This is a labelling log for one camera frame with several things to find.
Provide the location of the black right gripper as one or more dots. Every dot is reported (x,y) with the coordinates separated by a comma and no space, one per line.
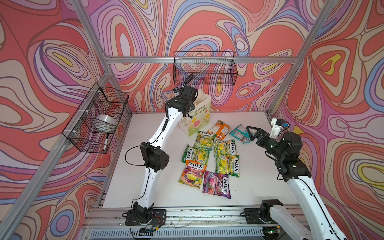
(264,134)

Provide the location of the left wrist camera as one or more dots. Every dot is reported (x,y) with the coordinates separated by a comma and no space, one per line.
(177,90)

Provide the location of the green candy bag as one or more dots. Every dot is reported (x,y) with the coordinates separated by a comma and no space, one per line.
(224,147)
(197,155)
(228,165)
(205,141)

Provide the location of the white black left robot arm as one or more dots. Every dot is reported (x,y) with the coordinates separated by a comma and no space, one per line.
(153,152)

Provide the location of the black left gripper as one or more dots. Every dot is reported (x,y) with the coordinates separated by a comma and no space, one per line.
(192,106)

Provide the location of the green candy bag top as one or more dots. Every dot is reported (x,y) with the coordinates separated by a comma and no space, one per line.
(205,141)

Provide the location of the orange fruits candy bag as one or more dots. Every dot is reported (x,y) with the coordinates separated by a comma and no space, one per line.
(193,174)

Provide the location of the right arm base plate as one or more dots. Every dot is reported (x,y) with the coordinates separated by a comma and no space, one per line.
(255,216)

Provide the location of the black marker pen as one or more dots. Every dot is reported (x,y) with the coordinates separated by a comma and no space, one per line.
(105,146)

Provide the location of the teal candy bag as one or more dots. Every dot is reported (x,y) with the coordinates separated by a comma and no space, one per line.
(241,134)

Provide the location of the silver tape roll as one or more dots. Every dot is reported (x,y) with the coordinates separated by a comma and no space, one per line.
(107,119)

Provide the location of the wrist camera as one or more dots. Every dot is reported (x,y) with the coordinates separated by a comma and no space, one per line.
(177,90)
(278,127)

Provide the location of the black wire basket wall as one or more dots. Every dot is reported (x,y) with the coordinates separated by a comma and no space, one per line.
(84,131)
(205,68)

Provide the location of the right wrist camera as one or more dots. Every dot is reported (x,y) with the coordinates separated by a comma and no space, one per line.
(278,127)

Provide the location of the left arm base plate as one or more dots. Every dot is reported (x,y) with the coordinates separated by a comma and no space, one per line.
(158,218)

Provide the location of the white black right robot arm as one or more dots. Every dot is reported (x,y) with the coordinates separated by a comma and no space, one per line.
(285,154)

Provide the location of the aluminium front rail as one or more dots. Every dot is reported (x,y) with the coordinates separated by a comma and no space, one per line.
(177,217)

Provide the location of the black wire basket back wall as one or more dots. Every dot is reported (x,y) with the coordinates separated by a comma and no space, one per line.
(205,68)

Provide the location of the white floral paper bag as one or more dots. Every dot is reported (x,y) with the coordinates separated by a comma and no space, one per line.
(200,115)

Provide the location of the purple berries candy bag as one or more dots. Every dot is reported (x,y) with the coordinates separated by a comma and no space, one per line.
(216,184)

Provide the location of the black wire basket left wall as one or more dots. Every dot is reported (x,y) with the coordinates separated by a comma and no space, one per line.
(84,131)

